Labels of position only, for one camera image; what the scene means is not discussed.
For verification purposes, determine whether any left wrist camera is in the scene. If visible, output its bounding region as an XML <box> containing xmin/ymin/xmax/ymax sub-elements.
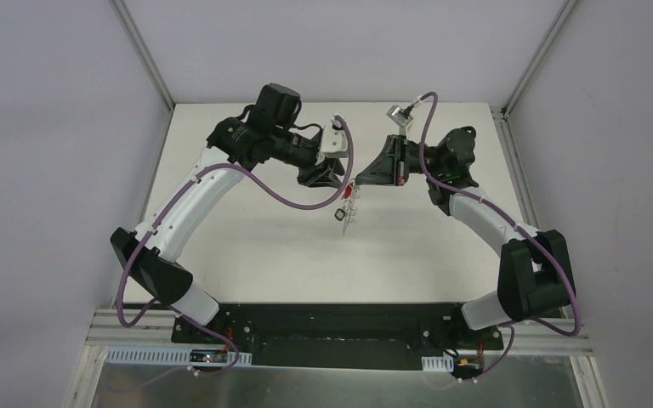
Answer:
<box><xmin>315</xmin><ymin>117</ymin><xmax>352</xmax><ymax>165</ymax></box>

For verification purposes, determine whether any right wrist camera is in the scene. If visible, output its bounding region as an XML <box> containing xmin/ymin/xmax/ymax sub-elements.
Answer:
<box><xmin>386</xmin><ymin>105</ymin><xmax>414</xmax><ymax>137</ymax></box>

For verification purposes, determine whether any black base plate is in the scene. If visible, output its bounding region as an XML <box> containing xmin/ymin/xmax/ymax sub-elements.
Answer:
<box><xmin>171</xmin><ymin>303</ymin><xmax>504</xmax><ymax>371</ymax></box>

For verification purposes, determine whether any right controller board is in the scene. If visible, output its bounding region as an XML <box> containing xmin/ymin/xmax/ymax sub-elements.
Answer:
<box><xmin>452</xmin><ymin>359</ymin><xmax>483</xmax><ymax>377</ymax></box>

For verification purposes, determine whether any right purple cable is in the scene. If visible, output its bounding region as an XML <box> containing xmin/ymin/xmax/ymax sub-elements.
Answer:
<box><xmin>416</xmin><ymin>91</ymin><xmax>584</xmax><ymax>389</ymax></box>

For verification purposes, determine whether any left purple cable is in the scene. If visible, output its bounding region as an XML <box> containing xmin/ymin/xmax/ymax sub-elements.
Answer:
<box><xmin>106</xmin><ymin>115</ymin><xmax>355</xmax><ymax>393</ymax></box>

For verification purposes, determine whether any key with red tag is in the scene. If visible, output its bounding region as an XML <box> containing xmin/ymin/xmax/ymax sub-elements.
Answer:
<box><xmin>343</xmin><ymin>184</ymin><xmax>354</xmax><ymax>200</ymax></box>

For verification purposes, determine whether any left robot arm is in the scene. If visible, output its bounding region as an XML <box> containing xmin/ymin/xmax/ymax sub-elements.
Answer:
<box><xmin>110</xmin><ymin>83</ymin><xmax>355</xmax><ymax>344</ymax></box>

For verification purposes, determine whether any controller board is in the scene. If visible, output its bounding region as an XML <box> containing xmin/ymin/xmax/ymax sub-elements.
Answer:
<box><xmin>190</xmin><ymin>348</ymin><xmax>229</xmax><ymax>366</ymax></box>
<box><xmin>452</xmin><ymin>359</ymin><xmax>483</xmax><ymax>377</ymax></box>

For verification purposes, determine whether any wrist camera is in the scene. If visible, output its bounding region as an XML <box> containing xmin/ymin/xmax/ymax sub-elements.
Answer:
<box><xmin>315</xmin><ymin>117</ymin><xmax>352</xmax><ymax>165</ymax></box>
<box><xmin>386</xmin><ymin>105</ymin><xmax>414</xmax><ymax>137</ymax></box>

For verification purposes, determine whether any left controller board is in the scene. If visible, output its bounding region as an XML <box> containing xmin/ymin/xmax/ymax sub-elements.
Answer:
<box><xmin>190</xmin><ymin>348</ymin><xmax>229</xmax><ymax>366</ymax></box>

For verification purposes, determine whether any purple cable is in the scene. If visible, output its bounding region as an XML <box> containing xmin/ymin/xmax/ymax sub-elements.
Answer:
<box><xmin>106</xmin><ymin>115</ymin><xmax>355</xmax><ymax>393</ymax></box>
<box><xmin>416</xmin><ymin>91</ymin><xmax>584</xmax><ymax>389</ymax></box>

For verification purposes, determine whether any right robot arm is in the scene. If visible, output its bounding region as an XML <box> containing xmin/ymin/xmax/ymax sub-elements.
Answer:
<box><xmin>355</xmin><ymin>127</ymin><xmax>576</xmax><ymax>349</ymax></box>

